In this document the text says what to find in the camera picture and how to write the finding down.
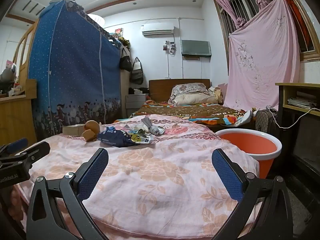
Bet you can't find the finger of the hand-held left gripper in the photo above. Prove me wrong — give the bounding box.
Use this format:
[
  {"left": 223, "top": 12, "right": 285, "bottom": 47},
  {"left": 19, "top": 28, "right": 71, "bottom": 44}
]
[
  {"left": 0, "top": 137, "right": 28, "bottom": 156},
  {"left": 15, "top": 141, "right": 51, "bottom": 167}
]

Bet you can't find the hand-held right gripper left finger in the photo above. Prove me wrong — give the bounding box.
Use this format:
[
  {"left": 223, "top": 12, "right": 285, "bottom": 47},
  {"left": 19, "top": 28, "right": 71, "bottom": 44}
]
[{"left": 26, "top": 148, "right": 109, "bottom": 240}]

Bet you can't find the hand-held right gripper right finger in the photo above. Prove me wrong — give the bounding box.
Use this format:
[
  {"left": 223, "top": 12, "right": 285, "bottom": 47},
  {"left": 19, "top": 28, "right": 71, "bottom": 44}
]
[{"left": 211, "top": 149, "right": 293, "bottom": 240}]

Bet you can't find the orange bucket with white rim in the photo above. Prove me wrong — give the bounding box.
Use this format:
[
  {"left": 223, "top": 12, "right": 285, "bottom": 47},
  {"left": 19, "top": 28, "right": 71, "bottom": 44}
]
[{"left": 214, "top": 129, "right": 282, "bottom": 179}]

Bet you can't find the dark blue snack packet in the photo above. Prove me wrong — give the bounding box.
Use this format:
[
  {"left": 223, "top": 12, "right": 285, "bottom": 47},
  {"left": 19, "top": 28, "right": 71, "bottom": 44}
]
[{"left": 97, "top": 126, "right": 133, "bottom": 148}]

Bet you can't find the brown plush toy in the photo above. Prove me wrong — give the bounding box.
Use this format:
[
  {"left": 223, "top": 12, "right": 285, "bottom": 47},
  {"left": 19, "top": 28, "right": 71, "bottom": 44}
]
[{"left": 83, "top": 120, "right": 101, "bottom": 142}]

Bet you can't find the silver yellow snack wrapper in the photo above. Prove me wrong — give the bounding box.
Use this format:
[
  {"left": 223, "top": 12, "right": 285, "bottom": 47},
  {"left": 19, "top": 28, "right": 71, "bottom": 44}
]
[{"left": 130, "top": 132, "right": 157, "bottom": 145}]

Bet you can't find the grey wrapper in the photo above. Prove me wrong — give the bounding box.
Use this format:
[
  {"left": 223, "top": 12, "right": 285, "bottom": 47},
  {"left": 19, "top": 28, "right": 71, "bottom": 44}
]
[{"left": 141, "top": 117, "right": 165, "bottom": 137}]

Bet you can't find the wooden dresser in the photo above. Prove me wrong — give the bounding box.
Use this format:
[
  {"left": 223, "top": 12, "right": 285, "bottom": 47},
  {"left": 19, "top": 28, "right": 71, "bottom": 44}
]
[{"left": 0, "top": 79, "right": 38, "bottom": 145}]

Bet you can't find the cardboard tissue box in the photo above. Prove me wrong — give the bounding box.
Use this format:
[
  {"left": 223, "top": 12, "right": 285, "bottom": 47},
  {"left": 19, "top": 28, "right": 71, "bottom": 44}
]
[{"left": 62, "top": 124, "right": 87, "bottom": 136}]

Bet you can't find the small white fence ornament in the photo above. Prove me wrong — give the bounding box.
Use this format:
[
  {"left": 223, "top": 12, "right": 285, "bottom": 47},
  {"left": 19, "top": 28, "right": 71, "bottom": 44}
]
[{"left": 9, "top": 84, "right": 27, "bottom": 96}]

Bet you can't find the checkered suitcase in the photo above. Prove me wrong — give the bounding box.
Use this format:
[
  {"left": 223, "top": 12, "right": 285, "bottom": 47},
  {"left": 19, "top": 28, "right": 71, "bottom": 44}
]
[{"left": 255, "top": 109, "right": 280, "bottom": 140}]

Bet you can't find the grey plush toy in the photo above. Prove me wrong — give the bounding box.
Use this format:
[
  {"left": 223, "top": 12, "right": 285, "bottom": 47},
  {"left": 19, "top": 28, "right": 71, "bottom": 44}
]
[{"left": 0, "top": 66, "right": 16, "bottom": 82}]

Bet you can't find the bed with colourful blanket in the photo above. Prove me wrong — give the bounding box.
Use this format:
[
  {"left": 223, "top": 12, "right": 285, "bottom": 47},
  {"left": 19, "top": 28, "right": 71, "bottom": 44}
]
[{"left": 114, "top": 100, "right": 257, "bottom": 132}]

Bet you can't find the white nightstand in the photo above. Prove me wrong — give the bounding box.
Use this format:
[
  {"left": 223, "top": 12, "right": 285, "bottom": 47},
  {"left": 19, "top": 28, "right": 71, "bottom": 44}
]
[{"left": 125, "top": 93, "right": 149, "bottom": 117}]

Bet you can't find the cream pillow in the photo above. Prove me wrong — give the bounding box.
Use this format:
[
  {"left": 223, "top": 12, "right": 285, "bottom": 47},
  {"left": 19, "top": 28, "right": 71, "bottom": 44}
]
[{"left": 175, "top": 94, "right": 219, "bottom": 105}]

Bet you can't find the yellow cloth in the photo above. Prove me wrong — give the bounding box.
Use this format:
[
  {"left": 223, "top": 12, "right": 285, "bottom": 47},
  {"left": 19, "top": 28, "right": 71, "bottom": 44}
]
[{"left": 209, "top": 86, "right": 224, "bottom": 103}]

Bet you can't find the beige cabinet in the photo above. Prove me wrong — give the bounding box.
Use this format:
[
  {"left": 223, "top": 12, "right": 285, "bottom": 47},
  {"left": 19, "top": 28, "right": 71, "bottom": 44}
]
[{"left": 121, "top": 70, "right": 133, "bottom": 118}]

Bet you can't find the blue fabric wardrobe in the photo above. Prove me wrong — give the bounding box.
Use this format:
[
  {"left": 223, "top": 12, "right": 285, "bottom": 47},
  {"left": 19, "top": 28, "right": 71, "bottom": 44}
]
[{"left": 27, "top": 0, "right": 123, "bottom": 140}]

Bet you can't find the floral pillow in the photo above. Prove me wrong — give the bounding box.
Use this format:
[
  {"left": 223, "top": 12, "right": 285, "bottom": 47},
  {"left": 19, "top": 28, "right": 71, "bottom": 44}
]
[{"left": 168, "top": 84, "right": 210, "bottom": 105}]

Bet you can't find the dark clothes heap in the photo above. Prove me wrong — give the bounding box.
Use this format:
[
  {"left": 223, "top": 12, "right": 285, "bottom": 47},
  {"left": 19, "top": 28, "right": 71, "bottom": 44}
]
[{"left": 128, "top": 87, "right": 150, "bottom": 95}]

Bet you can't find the stack of papers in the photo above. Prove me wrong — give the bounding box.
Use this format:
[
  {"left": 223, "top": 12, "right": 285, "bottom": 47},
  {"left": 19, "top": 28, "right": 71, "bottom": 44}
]
[{"left": 287, "top": 91, "right": 320, "bottom": 110}]

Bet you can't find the wooden bed headboard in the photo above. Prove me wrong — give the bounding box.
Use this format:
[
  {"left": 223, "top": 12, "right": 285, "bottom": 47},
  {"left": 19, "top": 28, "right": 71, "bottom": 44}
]
[{"left": 149, "top": 79, "right": 211, "bottom": 103}]

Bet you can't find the black handbag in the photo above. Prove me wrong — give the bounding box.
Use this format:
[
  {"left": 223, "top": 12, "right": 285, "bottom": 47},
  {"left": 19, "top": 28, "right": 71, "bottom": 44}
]
[
  {"left": 130, "top": 57, "right": 144, "bottom": 85},
  {"left": 119, "top": 47, "right": 133, "bottom": 72}
]

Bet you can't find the pink hanging sheet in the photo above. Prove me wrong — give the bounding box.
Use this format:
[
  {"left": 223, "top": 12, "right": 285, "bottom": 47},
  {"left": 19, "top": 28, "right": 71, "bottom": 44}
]
[{"left": 223, "top": 0, "right": 300, "bottom": 110}]

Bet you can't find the colourful clutter heap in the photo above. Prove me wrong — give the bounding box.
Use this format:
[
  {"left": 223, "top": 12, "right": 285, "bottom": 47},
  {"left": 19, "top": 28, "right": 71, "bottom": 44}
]
[{"left": 110, "top": 27, "right": 130, "bottom": 48}]

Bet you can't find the white round lampshade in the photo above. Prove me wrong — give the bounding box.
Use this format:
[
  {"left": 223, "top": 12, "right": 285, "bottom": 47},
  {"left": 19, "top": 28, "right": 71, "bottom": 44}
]
[{"left": 86, "top": 14, "right": 104, "bottom": 29}]

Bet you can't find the white air conditioner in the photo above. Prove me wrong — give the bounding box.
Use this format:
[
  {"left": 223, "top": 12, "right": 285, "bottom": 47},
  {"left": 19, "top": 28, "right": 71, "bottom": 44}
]
[{"left": 141, "top": 22, "right": 175, "bottom": 36}]

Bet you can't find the red cloth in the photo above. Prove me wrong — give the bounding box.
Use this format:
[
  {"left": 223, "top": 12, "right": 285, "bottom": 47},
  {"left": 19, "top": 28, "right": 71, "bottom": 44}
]
[{"left": 282, "top": 0, "right": 315, "bottom": 53}]

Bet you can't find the white cable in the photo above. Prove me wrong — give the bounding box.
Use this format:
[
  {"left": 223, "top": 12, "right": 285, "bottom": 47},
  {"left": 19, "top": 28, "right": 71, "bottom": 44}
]
[{"left": 265, "top": 106, "right": 320, "bottom": 130}]

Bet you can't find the wooden arched frame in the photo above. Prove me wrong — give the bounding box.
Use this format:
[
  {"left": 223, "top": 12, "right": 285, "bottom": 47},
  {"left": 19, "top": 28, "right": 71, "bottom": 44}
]
[{"left": 12, "top": 21, "right": 38, "bottom": 80}]

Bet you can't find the wooden desk with black frame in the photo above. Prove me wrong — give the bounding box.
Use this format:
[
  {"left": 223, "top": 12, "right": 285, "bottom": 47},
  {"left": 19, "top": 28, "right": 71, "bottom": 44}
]
[{"left": 275, "top": 82, "right": 320, "bottom": 175}]

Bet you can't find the covered wall television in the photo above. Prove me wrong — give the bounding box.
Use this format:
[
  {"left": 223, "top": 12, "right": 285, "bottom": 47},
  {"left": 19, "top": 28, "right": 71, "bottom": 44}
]
[{"left": 180, "top": 40, "right": 212, "bottom": 57}]

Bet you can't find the wall socket cluster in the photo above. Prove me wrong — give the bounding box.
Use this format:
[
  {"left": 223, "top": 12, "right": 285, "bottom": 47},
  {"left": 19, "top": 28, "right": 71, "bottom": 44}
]
[{"left": 162, "top": 40, "right": 176, "bottom": 55}]

